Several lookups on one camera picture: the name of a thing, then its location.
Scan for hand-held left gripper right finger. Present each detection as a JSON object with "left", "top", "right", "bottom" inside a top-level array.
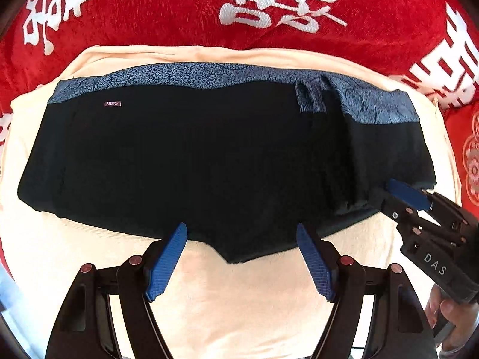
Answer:
[{"left": 295, "top": 223, "right": 438, "bottom": 359}]

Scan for red printed blanket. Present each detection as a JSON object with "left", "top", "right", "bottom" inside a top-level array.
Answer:
[{"left": 0, "top": 0, "right": 479, "bottom": 281}]

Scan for cream blanket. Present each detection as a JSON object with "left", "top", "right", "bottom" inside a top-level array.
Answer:
[{"left": 0, "top": 45, "right": 463, "bottom": 359}]

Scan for person's right hand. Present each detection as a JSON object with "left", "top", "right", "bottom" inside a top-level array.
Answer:
[{"left": 425, "top": 284, "right": 479, "bottom": 345}]

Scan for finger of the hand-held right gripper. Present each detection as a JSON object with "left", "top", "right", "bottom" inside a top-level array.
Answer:
[
  {"left": 387, "top": 179, "right": 465, "bottom": 229},
  {"left": 370, "top": 189, "right": 436, "bottom": 231}
]

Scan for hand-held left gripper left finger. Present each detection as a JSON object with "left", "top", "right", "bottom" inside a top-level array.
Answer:
[{"left": 45, "top": 222, "right": 188, "bottom": 359}]

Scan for black pants with blue trim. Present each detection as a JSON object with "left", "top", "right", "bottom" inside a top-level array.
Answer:
[{"left": 17, "top": 63, "right": 436, "bottom": 264}]

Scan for red cushion with round ornament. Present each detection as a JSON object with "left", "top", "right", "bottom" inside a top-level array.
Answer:
[{"left": 443, "top": 101, "right": 479, "bottom": 214}]

